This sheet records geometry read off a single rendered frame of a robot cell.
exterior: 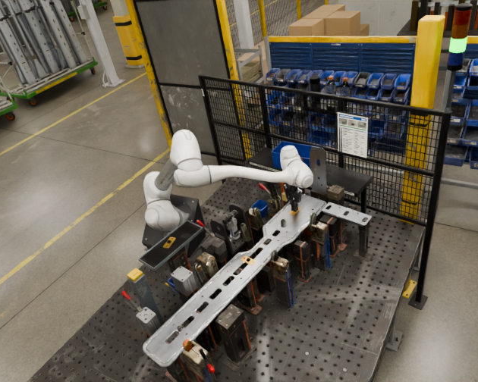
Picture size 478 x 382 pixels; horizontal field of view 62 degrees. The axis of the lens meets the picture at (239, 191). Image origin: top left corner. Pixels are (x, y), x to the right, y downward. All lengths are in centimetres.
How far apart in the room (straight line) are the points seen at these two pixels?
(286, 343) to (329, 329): 25
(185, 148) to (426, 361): 209
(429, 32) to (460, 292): 199
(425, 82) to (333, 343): 146
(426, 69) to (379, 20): 631
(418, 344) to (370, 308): 82
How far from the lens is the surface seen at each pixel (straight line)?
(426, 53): 235
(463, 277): 361
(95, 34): 879
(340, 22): 651
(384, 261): 264
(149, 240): 291
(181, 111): 494
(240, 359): 221
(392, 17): 857
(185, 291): 215
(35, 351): 379
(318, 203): 257
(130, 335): 253
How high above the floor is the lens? 260
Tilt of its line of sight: 35 degrees down
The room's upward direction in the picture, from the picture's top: 11 degrees counter-clockwise
